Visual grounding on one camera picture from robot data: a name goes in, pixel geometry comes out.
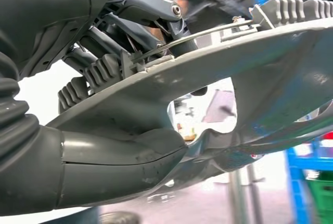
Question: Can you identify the blue metal shelf rack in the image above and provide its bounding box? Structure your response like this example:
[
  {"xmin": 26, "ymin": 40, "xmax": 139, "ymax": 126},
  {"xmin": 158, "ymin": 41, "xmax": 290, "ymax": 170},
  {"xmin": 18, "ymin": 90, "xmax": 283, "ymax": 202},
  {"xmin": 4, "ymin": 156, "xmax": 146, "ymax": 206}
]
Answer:
[{"xmin": 248, "ymin": 0, "xmax": 333, "ymax": 224}]

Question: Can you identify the green plastic crate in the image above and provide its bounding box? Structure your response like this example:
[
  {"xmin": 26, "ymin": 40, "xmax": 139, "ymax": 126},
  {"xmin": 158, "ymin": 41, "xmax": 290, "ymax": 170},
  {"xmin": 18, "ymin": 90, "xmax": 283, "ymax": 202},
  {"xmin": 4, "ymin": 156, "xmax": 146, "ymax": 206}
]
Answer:
[{"xmin": 308, "ymin": 170, "xmax": 333, "ymax": 224}]

